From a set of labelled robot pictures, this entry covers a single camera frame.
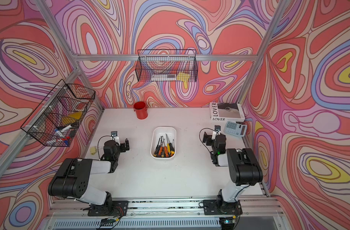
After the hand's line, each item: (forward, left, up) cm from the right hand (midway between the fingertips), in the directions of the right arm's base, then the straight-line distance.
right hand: (212, 135), depth 96 cm
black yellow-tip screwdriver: (-8, +28, -3) cm, 29 cm away
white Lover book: (+23, -16, -2) cm, 29 cm away
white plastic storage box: (+6, +37, -2) cm, 37 cm away
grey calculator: (+8, -20, -4) cm, 22 cm away
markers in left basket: (-12, +81, +22) cm, 85 cm away
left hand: (-2, +61, +2) cm, 61 cm away
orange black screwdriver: (-7, +34, -3) cm, 35 cm away
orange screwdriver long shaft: (-8, +32, -3) cm, 33 cm away
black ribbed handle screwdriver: (-7, +37, -4) cm, 38 cm away
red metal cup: (+23, +51, +4) cm, 56 cm away
